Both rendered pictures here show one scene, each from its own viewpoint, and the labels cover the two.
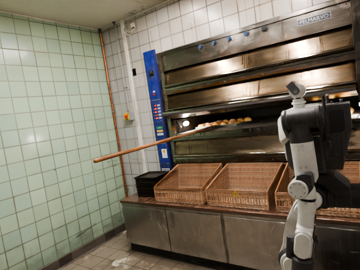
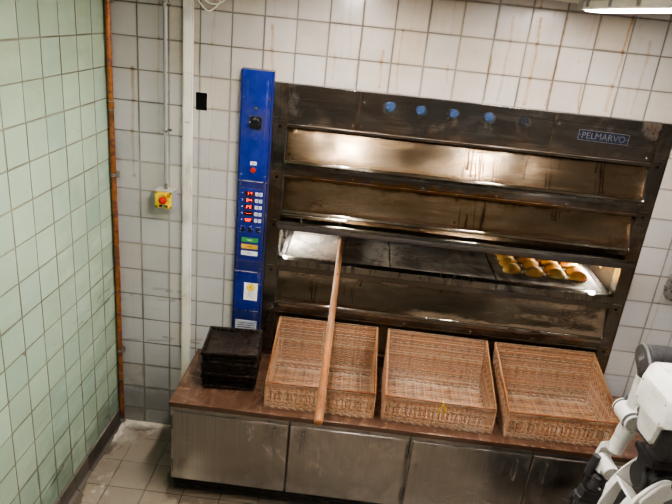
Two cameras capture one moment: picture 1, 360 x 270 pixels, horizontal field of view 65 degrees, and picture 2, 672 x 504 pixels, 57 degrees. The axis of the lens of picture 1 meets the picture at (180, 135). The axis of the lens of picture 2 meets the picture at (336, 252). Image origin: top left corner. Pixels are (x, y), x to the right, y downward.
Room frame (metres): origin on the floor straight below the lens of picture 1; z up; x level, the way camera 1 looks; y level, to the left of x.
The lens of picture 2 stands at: (0.47, 1.53, 2.46)
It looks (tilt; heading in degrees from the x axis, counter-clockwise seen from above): 21 degrees down; 326
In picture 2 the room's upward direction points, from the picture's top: 6 degrees clockwise
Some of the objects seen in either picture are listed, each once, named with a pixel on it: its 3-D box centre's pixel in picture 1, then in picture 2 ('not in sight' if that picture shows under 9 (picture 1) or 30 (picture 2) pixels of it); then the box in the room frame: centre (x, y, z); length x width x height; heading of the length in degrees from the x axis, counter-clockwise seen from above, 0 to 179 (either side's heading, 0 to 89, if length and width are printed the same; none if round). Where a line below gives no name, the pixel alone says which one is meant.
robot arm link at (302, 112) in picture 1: (302, 125); not in sight; (1.16, -0.50, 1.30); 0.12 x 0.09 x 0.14; 60
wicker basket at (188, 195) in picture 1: (189, 181); (323, 364); (2.81, -0.02, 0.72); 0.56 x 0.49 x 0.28; 56
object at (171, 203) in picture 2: (128, 116); (165, 198); (3.53, 0.59, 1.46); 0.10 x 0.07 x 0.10; 55
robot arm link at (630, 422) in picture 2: not in sight; (637, 400); (1.55, -0.70, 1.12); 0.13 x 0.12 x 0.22; 147
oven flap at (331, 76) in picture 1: (244, 90); (455, 213); (2.69, -0.66, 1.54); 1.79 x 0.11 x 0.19; 55
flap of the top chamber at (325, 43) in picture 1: (240, 62); (463, 164); (2.69, -0.66, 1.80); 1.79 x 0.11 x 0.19; 55
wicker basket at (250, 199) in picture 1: (245, 184); (436, 378); (2.47, -0.51, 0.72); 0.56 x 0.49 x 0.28; 54
